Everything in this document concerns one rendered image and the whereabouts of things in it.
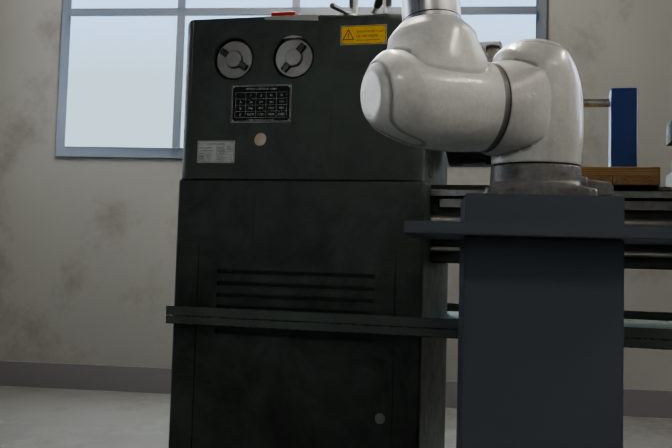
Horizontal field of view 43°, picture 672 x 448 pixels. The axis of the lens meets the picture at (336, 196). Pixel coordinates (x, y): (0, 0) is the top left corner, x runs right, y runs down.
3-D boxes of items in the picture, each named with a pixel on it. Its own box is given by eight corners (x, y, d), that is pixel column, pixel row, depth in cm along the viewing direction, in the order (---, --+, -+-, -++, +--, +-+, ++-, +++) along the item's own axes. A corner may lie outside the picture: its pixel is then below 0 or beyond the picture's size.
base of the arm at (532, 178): (623, 197, 138) (624, 163, 139) (485, 194, 141) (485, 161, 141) (601, 204, 156) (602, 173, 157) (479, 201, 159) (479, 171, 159)
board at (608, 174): (520, 183, 194) (520, 166, 195) (525, 195, 229) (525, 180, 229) (660, 185, 187) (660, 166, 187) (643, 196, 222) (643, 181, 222)
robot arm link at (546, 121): (603, 166, 145) (604, 38, 146) (511, 158, 138) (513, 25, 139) (546, 173, 160) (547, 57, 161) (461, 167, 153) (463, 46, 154)
